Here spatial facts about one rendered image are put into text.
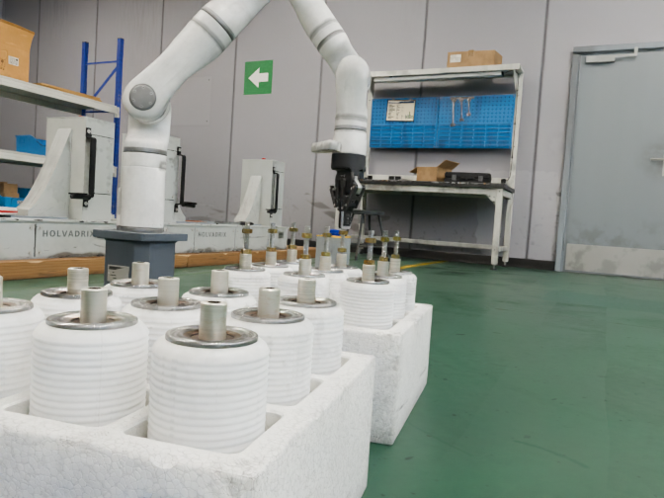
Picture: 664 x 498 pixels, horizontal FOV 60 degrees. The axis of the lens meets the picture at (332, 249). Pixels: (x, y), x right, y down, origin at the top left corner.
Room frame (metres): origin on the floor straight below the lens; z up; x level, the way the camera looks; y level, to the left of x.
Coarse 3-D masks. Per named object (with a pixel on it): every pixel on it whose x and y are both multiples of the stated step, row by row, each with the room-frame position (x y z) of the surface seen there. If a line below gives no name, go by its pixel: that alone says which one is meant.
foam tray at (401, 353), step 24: (408, 312) 1.13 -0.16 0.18; (360, 336) 0.91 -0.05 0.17; (384, 336) 0.90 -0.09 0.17; (408, 336) 0.97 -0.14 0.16; (384, 360) 0.90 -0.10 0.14; (408, 360) 0.99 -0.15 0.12; (384, 384) 0.90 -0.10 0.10; (408, 384) 1.01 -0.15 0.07; (384, 408) 0.90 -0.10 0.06; (408, 408) 1.03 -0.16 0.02; (384, 432) 0.90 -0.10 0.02
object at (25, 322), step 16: (0, 320) 0.50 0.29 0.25; (16, 320) 0.51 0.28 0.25; (32, 320) 0.53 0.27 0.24; (0, 336) 0.50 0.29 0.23; (16, 336) 0.51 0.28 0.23; (32, 336) 0.53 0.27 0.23; (0, 352) 0.50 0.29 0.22; (16, 352) 0.51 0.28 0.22; (0, 368) 0.50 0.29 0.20; (16, 368) 0.51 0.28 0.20; (0, 384) 0.50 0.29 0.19; (16, 384) 0.51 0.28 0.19
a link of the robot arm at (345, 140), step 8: (344, 128) 1.22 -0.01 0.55; (352, 128) 1.22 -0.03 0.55; (336, 136) 1.23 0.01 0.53; (344, 136) 1.22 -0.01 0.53; (352, 136) 1.22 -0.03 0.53; (360, 136) 1.22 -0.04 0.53; (312, 144) 1.25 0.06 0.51; (320, 144) 1.21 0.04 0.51; (328, 144) 1.18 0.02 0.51; (336, 144) 1.19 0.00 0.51; (344, 144) 1.22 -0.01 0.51; (352, 144) 1.21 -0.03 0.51; (360, 144) 1.22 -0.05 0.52; (320, 152) 1.25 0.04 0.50; (328, 152) 1.25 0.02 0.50; (336, 152) 1.23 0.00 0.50; (344, 152) 1.22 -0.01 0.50; (352, 152) 1.21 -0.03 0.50; (360, 152) 1.22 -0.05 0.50
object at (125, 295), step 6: (108, 288) 0.73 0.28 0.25; (114, 288) 0.73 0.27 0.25; (120, 288) 0.72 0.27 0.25; (120, 294) 0.72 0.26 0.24; (126, 294) 0.72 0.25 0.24; (132, 294) 0.72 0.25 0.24; (138, 294) 0.72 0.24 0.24; (144, 294) 0.72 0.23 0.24; (150, 294) 0.72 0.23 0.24; (156, 294) 0.73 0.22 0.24; (126, 300) 0.71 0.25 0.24
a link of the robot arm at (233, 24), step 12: (216, 0) 1.25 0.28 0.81; (228, 0) 1.26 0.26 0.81; (240, 0) 1.27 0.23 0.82; (252, 0) 1.29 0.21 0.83; (264, 0) 1.30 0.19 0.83; (216, 12) 1.23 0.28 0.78; (228, 12) 1.24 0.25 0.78; (240, 12) 1.26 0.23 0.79; (252, 12) 1.29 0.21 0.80; (228, 24) 1.24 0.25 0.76; (240, 24) 1.27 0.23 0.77
